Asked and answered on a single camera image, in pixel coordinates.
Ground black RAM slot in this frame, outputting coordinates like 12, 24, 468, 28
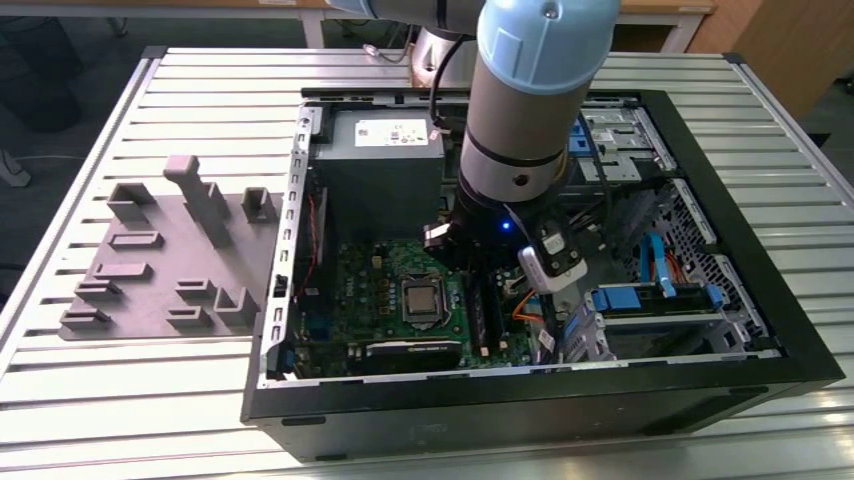
464, 272, 484, 354

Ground metal socket cover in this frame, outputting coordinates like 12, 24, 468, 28
396, 272, 452, 329

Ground silver CPU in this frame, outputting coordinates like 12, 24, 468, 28
403, 284, 445, 321

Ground grey power supply unit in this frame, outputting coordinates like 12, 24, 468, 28
309, 108, 463, 242

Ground green motherboard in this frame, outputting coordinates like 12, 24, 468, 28
292, 237, 535, 374

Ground blue plastic drive latch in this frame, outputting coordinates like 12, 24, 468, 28
565, 118, 592, 162

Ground blue disk carrier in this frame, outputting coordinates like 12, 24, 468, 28
585, 282, 726, 316

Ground black graphics card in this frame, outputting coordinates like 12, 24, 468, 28
345, 339, 463, 376

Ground silver metal drive cage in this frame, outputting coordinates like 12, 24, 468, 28
565, 102, 679, 201

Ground silver metal disk bay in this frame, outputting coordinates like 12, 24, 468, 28
583, 284, 766, 362

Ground black PC case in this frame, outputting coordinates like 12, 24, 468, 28
239, 87, 846, 464

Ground grey parts rack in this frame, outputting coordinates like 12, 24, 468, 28
57, 154, 285, 344

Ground brown wooden cabinet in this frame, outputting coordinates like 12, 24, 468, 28
686, 0, 854, 124

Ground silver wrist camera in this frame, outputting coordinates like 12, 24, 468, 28
516, 223, 589, 297

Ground orange wires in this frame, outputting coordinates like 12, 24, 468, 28
511, 289, 540, 322

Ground blue flat wire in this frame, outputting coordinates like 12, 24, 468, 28
639, 232, 679, 300

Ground white desk frame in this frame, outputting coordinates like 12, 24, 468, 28
616, 0, 716, 52

